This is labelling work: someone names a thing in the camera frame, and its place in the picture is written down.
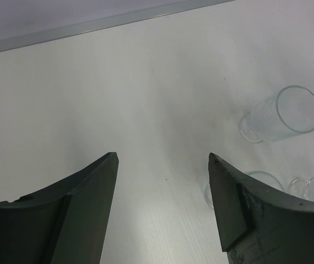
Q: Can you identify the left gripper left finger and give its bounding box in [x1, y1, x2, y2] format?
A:
[0, 152, 119, 263]

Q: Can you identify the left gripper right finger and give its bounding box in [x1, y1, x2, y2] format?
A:
[208, 153, 314, 263]

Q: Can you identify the clear patterned wine glass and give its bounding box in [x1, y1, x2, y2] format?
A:
[204, 170, 285, 208]

